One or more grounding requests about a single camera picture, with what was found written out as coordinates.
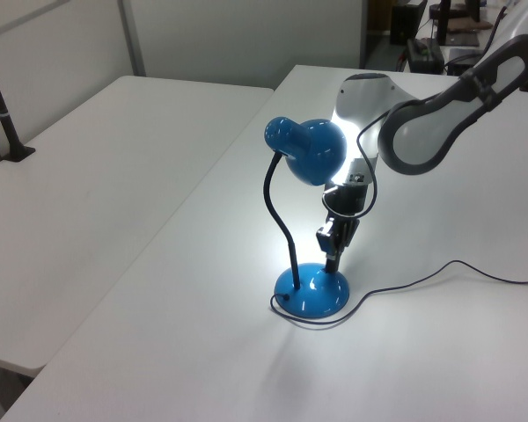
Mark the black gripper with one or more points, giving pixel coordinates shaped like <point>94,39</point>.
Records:
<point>349,200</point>

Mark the blue gooseneck desk lamp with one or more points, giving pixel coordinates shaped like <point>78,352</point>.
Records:
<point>317,149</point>

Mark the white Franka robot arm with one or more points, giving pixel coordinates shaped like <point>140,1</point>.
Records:
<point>422,136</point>

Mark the black box with green label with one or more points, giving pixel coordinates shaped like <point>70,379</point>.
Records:
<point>424,55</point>

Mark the black computer tower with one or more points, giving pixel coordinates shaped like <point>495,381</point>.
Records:
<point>405,22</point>

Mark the black monitor stand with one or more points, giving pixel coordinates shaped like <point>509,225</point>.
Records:
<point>455,26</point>

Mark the white side table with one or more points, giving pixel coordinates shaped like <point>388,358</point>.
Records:
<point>92,184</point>

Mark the grey partition post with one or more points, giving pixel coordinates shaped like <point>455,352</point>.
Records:
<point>132,37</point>

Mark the black camera pole with clamp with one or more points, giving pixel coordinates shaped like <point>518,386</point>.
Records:
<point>4,118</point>

